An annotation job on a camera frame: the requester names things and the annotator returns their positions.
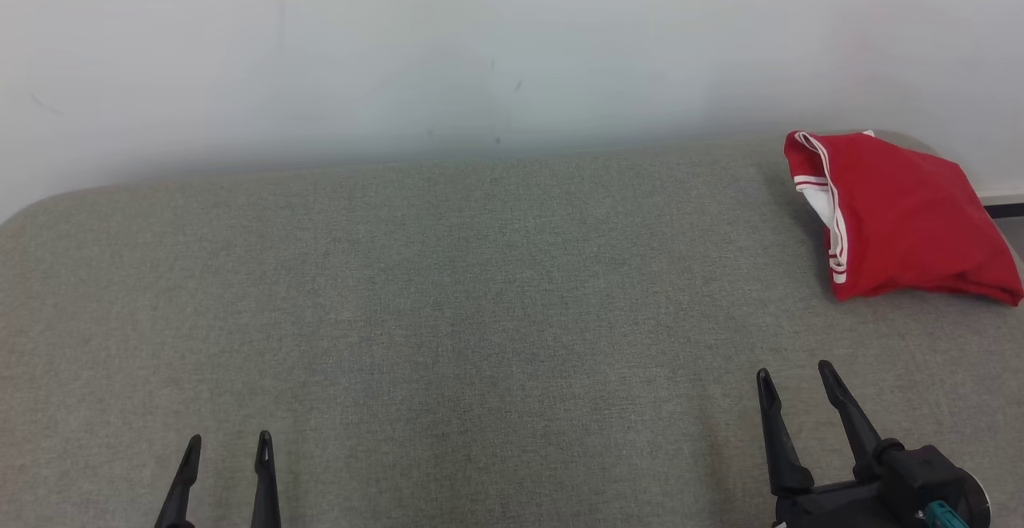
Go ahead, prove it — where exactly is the white baseboard strip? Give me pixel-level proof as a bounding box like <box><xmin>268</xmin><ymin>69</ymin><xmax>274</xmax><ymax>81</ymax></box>
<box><xmin>980</xmin><ymin>190</ymin><xmax>1024</xmax><ymax>219</ymax></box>

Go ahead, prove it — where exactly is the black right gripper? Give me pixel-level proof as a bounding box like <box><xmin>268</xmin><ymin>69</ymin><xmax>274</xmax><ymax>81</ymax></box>
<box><xmin>756</xmin><ymin>360</ymin><xmax>906</xmax><ymax>528</ymax></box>

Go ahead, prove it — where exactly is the red shirt with white sleeves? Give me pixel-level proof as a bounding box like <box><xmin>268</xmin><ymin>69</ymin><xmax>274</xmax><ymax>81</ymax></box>
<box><xmin>784</xmin><ymin>130</ymin><xmax>1024</xmax><ymax>307</ymax></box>

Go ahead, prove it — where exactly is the teal right camera cable connector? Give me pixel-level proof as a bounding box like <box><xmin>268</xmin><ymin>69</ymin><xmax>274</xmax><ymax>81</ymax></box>
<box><xmin>920</xmin><ymin>500</ymin><xmax>962</xmax><ymax>528</ymax></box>

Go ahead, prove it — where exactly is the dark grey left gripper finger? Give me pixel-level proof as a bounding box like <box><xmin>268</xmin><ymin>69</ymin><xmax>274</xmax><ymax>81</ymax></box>
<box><xmin>250</xmin><ymin>430</ymin><xmax>281</xmax><ymax>528</ymax></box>
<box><xmin>154</xmin><ymin>434</ymin><xmax>202</xmax><ymax>528</ymax></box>

